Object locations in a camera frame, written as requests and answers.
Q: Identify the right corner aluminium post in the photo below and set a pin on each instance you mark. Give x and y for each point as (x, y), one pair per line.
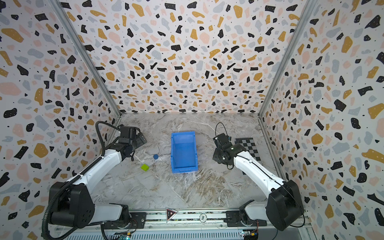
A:
(306, 14)

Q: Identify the black white checkerboard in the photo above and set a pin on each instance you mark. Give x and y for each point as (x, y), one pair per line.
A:
(250, 145)

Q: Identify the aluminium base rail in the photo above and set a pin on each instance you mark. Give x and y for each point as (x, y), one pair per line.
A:
(193, 224)

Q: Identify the blue plastic bin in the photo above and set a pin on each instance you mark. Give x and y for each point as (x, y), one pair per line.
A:
(184, 156)

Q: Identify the left corner aluminium post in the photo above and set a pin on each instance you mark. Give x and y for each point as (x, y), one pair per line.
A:
(65, 21)

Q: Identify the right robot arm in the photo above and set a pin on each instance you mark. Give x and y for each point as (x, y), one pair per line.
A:
(284, 204)

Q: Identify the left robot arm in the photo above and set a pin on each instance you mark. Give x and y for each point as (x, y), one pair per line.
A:
(70, 202)

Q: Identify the green cube block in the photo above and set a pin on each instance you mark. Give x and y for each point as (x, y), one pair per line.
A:
(145, 167)

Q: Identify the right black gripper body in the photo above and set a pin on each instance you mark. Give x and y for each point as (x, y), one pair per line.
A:
(220, 144)

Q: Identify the corner aluminium post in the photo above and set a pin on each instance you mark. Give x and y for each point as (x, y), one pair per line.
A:
(65, 21)
(306, 14)

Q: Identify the red triangle warning sticker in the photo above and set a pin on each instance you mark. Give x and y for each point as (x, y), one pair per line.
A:
(170, 213)

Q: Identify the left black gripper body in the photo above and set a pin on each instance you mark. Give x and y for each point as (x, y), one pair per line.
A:
(134, 146)

